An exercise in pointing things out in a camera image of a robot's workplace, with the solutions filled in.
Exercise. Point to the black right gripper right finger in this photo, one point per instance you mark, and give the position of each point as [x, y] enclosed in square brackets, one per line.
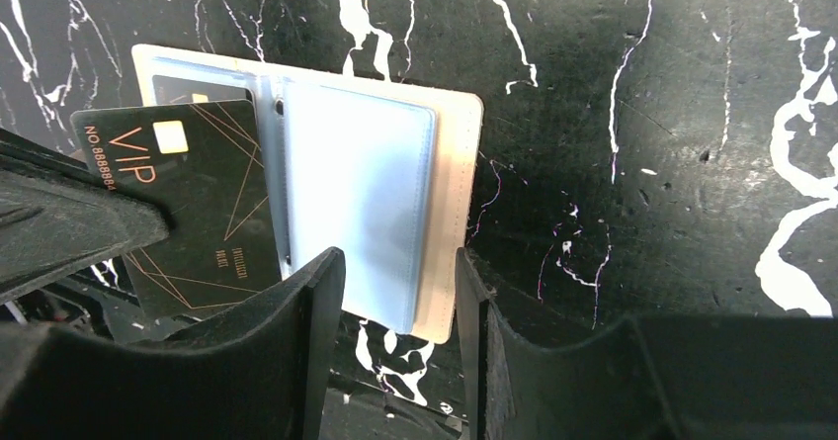
[645, 376]

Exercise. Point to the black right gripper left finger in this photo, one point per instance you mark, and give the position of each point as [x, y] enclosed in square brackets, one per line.
[258, 370]

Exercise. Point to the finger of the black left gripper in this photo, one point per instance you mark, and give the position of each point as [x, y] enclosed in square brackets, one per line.
[55, 220]

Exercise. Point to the black VIP card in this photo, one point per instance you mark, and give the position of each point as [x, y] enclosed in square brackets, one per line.
[174, 90]
[201, 164]

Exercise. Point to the beige card holder wallet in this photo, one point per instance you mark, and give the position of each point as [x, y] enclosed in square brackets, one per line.
[381, 170]

